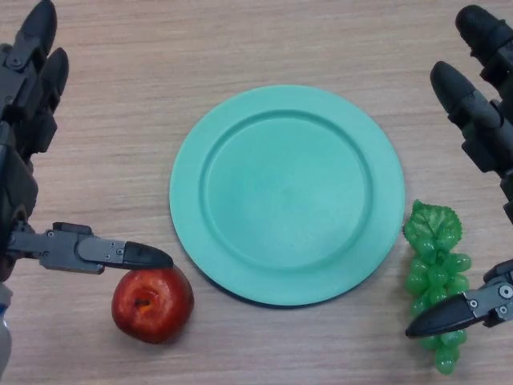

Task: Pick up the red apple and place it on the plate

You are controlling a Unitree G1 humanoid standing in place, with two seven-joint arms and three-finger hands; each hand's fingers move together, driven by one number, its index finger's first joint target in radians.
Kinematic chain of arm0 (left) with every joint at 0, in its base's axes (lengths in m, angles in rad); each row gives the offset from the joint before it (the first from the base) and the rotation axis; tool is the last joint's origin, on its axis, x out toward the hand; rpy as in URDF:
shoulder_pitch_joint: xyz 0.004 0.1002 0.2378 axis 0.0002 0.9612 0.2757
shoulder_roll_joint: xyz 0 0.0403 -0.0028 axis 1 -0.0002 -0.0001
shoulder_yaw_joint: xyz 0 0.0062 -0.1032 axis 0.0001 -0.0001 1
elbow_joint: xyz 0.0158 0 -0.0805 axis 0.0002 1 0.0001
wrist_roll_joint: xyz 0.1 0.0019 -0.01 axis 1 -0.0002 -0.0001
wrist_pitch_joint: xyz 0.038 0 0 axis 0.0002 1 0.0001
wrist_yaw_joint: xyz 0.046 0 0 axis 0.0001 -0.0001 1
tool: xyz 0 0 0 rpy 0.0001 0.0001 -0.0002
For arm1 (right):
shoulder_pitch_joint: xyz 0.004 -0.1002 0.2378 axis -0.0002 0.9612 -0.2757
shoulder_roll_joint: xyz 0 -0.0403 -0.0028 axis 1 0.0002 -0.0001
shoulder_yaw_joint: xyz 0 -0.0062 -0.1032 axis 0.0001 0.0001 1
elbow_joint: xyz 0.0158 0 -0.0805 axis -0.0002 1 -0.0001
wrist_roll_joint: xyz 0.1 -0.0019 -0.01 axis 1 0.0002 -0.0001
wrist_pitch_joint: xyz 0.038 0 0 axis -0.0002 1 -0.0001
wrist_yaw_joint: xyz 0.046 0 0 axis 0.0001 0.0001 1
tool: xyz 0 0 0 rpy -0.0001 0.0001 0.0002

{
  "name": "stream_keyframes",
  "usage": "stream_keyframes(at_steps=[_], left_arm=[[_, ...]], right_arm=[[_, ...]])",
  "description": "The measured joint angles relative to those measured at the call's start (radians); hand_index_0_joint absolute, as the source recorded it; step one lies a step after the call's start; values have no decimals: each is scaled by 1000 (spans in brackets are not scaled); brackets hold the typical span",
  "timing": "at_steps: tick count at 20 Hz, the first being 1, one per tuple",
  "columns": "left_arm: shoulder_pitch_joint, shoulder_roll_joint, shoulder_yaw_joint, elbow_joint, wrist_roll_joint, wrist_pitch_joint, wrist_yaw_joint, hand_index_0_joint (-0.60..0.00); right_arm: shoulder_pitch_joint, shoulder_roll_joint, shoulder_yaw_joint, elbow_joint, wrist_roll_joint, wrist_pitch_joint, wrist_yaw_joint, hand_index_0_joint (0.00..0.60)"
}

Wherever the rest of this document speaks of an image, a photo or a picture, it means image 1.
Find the green round plate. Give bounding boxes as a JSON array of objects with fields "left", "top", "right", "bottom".
[{"left": 168, "top": 83, "right": 405, "bottom": 309}]

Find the green plastic grape bunch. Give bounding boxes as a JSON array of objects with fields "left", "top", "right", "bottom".
[{"left": 402, "top": 199, "right": 472, "bottom": 365}]

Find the red apple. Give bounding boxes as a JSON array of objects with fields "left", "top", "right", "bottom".
[{"left": 111, "top": 267, "right": 196, "bottom": 345}]

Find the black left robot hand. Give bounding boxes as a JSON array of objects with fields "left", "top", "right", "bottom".
[{"left": 0, "top": 0, "right": 174, "bottom": 282}]

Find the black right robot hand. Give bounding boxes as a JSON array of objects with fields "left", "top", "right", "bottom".
[{"left": 404, "top": 4, "right": 513, "bottom": 340}]

